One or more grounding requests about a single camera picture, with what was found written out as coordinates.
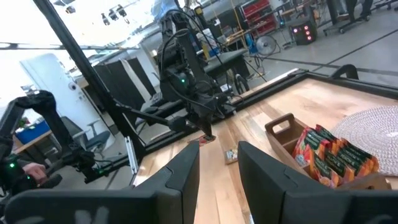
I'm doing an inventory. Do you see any black frame handle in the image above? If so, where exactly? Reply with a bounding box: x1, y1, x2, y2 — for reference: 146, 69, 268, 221
330, 63, 360, 80

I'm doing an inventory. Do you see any grey office chair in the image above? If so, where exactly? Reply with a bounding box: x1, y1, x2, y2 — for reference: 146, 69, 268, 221
60, 115, 112, 153

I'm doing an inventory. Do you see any person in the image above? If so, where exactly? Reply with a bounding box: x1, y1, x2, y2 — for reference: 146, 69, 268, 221
343, 0, 374, 21

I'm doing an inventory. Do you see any black keyboard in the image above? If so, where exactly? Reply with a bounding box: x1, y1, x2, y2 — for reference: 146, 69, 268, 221
149, 91, 170, 108

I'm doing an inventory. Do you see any floor fan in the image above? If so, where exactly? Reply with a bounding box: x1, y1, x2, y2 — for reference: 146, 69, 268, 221
254, 34, 278, 57

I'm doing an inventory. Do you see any orange tea packet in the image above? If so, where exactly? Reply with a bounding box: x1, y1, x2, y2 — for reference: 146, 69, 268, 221
341, 141, 381, 183
310, 152, 343, 189

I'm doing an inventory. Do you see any blue storage bin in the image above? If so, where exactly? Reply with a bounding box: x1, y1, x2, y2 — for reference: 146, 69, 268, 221
15, 119, 51, 146

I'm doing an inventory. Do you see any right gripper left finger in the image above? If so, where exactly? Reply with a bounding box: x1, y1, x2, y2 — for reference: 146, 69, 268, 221
3, 141, 201, 224

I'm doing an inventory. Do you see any silver aluminium bracket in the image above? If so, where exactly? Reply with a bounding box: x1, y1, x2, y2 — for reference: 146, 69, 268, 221
123, 136, 140, 175

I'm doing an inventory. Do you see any red storage shelf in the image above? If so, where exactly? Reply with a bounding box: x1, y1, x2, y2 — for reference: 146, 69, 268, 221
241, 0, 277, 35

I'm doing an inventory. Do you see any black wheel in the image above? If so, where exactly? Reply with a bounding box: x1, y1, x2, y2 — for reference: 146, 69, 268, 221
232, 73, 251, 95

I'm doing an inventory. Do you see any black aluminium table frame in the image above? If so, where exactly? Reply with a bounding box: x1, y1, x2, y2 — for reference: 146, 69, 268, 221
32, 0, 398, 177

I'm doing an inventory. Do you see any dark operator desk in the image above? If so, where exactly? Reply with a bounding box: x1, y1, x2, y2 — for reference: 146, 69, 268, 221
135, 99, 187, 126

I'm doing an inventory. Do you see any person's hand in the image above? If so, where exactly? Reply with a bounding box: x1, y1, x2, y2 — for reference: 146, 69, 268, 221
22, 162, 47, 185

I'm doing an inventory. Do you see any wooden tea organizer box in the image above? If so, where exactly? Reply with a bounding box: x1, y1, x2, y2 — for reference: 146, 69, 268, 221
264, 112, 392, 190

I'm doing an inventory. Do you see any translucent round plate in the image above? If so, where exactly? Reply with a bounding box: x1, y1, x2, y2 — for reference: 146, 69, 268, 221
330, 105, 398, 177

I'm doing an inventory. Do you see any black standing desk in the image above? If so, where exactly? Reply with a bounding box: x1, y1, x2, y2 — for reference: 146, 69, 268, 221
322, 0, 373, 35

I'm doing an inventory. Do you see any beige tea packet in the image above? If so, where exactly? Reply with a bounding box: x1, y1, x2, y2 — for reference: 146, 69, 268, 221
223, 148, 239, 165

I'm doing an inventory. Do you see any black computer tower with lights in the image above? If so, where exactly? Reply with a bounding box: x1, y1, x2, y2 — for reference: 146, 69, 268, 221
288, 19, 318, 47

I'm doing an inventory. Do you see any dark partition panel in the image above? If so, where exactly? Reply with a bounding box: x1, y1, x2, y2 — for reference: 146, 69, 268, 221
126, 57, 157, 97
93, 60, 147, 111

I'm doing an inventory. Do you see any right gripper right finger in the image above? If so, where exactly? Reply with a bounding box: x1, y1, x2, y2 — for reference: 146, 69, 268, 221
237, 141, 398, 224

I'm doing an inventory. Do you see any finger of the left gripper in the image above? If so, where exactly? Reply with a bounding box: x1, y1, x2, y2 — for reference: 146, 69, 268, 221
198, 121, 208, 139
207, 120, 216, 140

